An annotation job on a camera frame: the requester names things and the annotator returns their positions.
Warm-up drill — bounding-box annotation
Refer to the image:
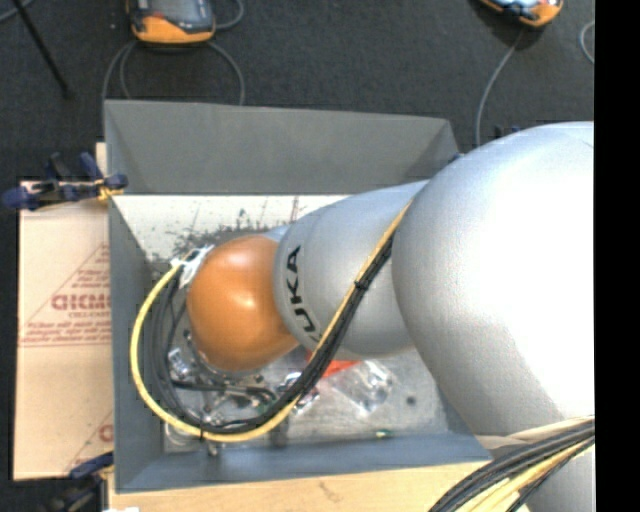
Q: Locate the brown cardboard board red print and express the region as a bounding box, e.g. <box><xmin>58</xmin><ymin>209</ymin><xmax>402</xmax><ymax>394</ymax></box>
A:
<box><xmin>12</xmin><ymin>142</ymin><xmax>116</xmax><ymax>482</ymax></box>

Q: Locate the grey metal bin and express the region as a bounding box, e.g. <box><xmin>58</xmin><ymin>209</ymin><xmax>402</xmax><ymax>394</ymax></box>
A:
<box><xmin>103</xmin><ymin>99</ymin><xmax>494</xmax><ymax>494</ymax></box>

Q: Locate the clear plastic bottle orange label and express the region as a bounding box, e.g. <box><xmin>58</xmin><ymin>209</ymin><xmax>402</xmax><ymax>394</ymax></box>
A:
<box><xmin>279</xmin><ymin>356</ymin><xmax>397</xmax><ymax>416</ymax></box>

